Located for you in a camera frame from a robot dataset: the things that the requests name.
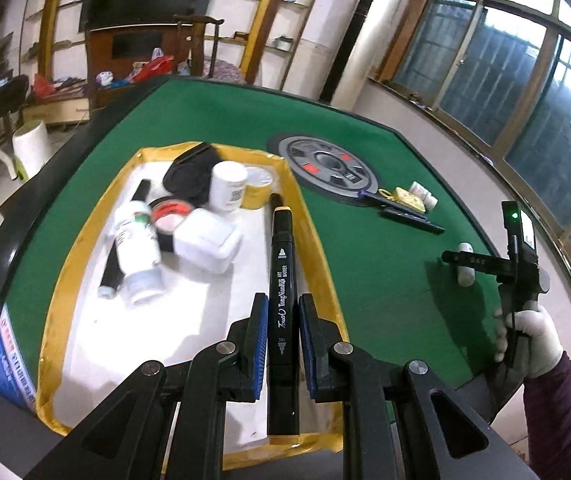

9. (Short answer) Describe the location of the white bottle red green label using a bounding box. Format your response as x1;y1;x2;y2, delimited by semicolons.
112;200;165;306

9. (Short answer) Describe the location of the black round zipper pouch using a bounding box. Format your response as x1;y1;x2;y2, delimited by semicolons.
162;142;221;206

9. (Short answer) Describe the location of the black marker with white end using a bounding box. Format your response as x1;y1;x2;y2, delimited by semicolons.
98;179;152;299

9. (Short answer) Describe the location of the purple patterned cushion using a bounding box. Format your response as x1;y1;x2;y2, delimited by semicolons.
204;57;246;83

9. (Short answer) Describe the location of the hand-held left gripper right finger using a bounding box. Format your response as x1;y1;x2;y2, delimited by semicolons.
299;294;539;480

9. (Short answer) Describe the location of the wooden chair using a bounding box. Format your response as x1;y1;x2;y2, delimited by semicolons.
172;14;226;75

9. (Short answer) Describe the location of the black marker with yellow caps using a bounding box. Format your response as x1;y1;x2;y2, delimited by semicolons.
266;205;300;446

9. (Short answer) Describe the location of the person's right forearm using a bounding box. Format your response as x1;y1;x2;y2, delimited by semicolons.
521;350;571;480

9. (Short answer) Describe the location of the tower air conditioner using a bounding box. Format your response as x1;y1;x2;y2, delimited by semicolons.
318;0;401;106

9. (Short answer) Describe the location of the yellow round container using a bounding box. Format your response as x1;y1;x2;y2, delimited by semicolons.
242;165;275;209

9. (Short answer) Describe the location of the white rectangular plastic box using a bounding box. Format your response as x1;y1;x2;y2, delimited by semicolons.
172;208;244;275

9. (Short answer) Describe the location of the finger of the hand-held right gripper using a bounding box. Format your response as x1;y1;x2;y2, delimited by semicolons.
441;251;512;275

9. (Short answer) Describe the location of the black marker with purple tip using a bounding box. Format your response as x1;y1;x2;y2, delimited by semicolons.
360;191;397;208

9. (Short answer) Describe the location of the wall shelf unit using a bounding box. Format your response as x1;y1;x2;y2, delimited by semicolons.
210;0;332;87

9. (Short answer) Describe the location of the round grey black table panel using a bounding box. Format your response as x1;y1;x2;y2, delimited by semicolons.
268;132;381;207

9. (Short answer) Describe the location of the black tape roll red core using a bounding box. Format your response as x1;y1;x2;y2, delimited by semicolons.
149;198;195;255

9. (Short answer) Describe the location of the white box with yellow edges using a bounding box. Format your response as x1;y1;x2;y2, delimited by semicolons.
35;141;349;453

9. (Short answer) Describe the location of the window with metal frames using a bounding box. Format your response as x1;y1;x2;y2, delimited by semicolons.
390;0;571;281

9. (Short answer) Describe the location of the red plastic bag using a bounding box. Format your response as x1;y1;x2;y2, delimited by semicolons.
134;54;175;82

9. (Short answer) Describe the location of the small white bottle green label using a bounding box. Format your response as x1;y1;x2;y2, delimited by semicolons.
456;242;476;287

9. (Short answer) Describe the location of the wooden television cabinet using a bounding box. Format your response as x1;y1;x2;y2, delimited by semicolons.
85;20;186;88

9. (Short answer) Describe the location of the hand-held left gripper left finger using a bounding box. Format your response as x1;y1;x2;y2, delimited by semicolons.
22;294;270;480

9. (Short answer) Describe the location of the person's right hand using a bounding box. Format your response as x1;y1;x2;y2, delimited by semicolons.
494;305;564;380

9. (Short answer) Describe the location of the large white bottle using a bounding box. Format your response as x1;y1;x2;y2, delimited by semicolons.
208;161;248;212

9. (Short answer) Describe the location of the black marker with grey label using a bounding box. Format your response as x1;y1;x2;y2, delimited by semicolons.
379;207;446;236

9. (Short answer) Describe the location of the white bottle with red label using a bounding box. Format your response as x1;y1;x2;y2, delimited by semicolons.
410;181;439;212

